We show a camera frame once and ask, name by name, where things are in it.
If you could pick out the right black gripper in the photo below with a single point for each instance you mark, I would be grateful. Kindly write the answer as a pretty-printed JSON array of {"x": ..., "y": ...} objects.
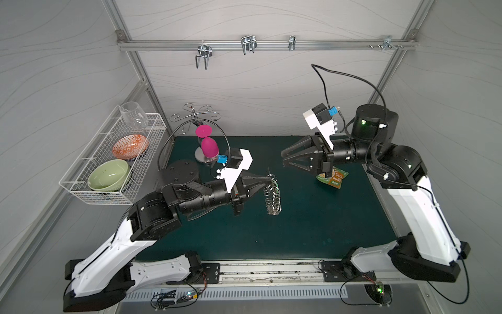
[{"x": 325, "y": 156}]

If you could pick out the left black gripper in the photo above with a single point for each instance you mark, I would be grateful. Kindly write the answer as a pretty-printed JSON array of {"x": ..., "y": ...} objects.
[{"x": 238, "y": 195}]

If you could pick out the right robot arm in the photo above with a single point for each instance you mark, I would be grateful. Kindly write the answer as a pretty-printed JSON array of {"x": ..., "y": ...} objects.
[{"x": 430, "y": 251}]

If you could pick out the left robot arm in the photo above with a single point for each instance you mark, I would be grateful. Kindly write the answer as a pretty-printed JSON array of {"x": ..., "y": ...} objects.
[{"x": 109, "y": 274}]

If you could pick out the snack packet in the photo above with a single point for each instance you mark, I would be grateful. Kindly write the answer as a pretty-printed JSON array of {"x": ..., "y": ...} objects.
[{"x": 335, "y": 179}]

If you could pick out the pink wine glass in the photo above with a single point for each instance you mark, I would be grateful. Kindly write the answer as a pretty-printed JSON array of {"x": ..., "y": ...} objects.
[{"x": 208, "y": 145}]

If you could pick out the green table mat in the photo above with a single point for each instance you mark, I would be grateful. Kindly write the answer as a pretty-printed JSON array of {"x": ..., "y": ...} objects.
[{"x": 316, "y": 221}]

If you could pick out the metal glass rack stand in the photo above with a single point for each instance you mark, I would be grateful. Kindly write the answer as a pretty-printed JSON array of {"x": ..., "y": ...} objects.
[{"x": 194, "y": 117}]

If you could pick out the small flat metal hook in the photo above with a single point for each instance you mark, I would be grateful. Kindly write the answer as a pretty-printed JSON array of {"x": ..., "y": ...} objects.
[{"x": 292, "y": 43}]

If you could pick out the loop metal hook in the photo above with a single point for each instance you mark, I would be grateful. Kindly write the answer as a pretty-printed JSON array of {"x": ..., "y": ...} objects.
[{"x": 249, "y": 44}]

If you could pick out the orange patterned bowl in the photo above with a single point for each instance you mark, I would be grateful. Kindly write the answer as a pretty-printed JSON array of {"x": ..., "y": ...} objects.
[{"x": 130, "y": 147}]

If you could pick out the clear glass cup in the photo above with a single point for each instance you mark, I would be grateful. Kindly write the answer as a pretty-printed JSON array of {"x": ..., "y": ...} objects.
[{"x": 134, "y": 116}]

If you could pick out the vent grille strip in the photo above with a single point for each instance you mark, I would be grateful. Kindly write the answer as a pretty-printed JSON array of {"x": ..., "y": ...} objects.
[{"x": 247, "y": 293}]

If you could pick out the green bowl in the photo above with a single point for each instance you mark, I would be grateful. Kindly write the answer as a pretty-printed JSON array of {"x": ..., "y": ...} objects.
[{"x": 109, "y": 176}]

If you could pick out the double prong metal hook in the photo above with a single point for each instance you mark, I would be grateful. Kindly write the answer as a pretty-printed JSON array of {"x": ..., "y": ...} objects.
[{"x": 204, "y": 53}]

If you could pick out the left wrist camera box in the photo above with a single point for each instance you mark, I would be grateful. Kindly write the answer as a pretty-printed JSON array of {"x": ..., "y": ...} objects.
[{"x": 230, "y": 174}]

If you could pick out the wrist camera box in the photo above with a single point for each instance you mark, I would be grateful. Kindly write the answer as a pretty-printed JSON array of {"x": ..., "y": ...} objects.
[
  {"x": 321, "y": 118},
  {"x": 230, "y": 174}
]

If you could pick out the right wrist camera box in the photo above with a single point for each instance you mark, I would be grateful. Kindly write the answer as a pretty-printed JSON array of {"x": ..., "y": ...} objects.
[{"x": 321, "y": 118}]

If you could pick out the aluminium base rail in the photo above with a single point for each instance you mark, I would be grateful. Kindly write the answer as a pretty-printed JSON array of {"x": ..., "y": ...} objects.
[{"x": 233, "y": 273}]

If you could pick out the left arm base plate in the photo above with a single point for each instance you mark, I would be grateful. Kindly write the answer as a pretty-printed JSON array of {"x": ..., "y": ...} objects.
[{"x": 209, "y": 273}]

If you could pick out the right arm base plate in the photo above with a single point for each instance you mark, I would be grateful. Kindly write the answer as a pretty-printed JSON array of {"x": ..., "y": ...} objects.
[{"x": 340, "y": 272}]

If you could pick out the right metal hook bracket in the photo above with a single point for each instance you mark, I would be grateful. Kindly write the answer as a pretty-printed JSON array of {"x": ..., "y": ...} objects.
[{"x": 387, "y": 45}]

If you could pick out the white wire basket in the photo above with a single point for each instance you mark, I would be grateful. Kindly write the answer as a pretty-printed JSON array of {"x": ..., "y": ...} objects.
[{"x": 99, "y": 151}]

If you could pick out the aluminium cross rail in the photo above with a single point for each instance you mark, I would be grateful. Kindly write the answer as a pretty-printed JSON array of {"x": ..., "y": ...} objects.
[{"x": 263, "y": 45}]

